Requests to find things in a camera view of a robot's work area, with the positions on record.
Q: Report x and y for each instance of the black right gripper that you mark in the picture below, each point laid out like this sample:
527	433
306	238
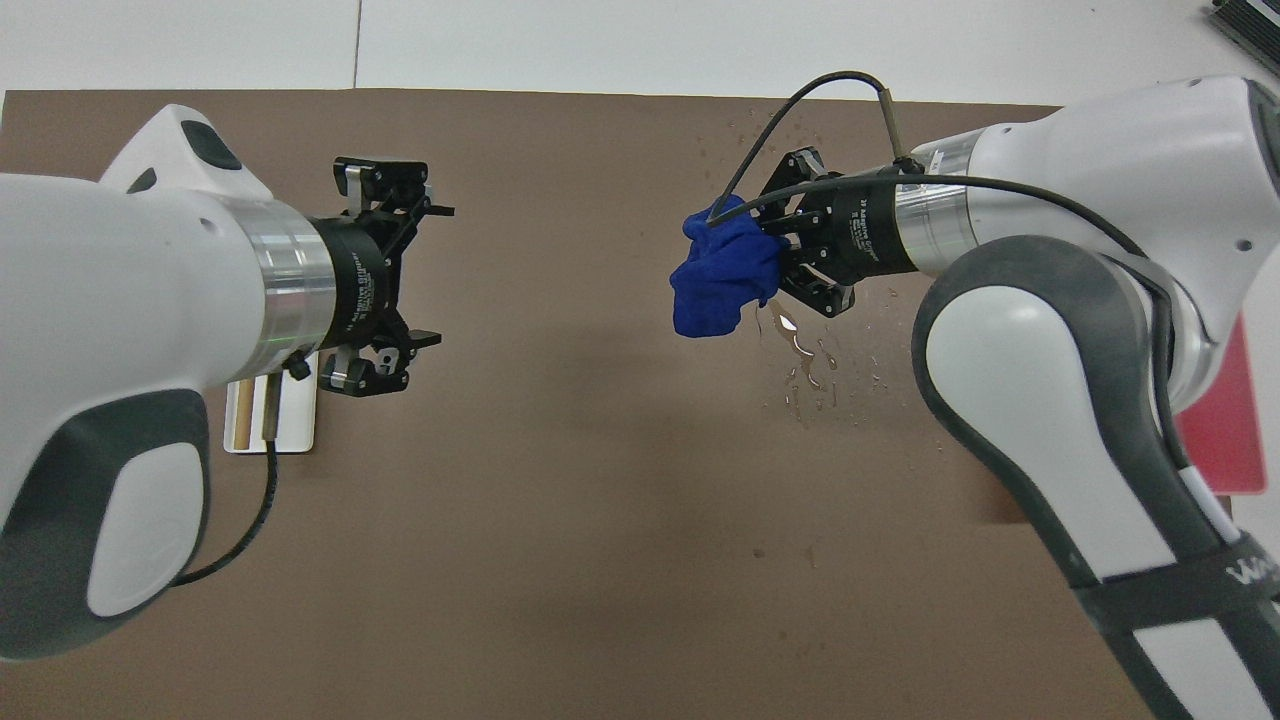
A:
860	230

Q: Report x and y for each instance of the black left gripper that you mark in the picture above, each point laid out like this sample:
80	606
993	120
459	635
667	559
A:
360	280

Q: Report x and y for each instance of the blue towel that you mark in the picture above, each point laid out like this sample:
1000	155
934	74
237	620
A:
715	280

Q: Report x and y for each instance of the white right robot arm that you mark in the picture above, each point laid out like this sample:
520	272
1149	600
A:
1100	150

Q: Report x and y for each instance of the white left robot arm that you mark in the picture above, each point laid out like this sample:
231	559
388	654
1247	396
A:
120	280

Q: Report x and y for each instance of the water puddle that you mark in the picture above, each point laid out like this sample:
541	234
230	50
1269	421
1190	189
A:
797	345

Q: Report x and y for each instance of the white towel rack wooden bars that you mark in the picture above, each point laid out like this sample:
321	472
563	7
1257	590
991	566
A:
295	420

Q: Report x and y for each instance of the brown table mat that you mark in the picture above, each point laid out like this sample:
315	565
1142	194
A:
560	480

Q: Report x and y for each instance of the pink plastic bin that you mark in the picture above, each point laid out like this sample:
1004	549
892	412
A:
1225	430

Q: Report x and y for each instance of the grey ribbed device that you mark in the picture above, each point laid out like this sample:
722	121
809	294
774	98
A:
1255	20

